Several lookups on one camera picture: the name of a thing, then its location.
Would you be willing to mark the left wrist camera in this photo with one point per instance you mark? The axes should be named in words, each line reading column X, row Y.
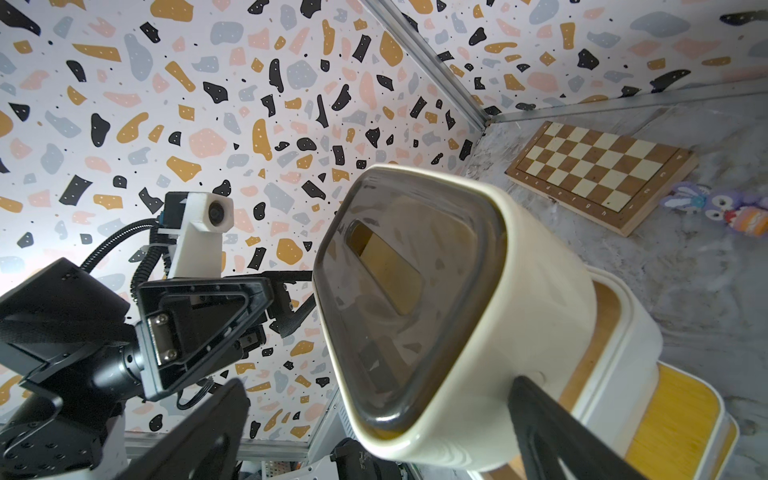
column 196, row 221

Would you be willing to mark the small purple object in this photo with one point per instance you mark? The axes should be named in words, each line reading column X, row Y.
column 743, row 213

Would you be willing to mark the wooden chess board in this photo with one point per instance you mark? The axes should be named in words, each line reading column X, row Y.
column 615, row 181

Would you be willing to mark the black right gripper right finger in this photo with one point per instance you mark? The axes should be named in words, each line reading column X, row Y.
column 553, row 444

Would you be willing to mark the dark brown lid tissue box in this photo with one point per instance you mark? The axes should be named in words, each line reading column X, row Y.
column 435, row 293

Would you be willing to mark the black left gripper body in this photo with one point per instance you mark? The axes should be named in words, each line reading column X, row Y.
column 65, row 334

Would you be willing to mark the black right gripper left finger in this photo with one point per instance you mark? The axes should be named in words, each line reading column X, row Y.
column 204, row 446

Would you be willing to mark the left corner aluminium post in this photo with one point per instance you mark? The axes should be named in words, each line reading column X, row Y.
column 393, row 19

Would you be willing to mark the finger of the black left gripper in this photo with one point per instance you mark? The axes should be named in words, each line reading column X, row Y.
column 285, row 318
column 192, row 328

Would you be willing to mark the light bamboo lid tissue box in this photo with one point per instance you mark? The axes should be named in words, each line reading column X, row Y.
column 682, row 429

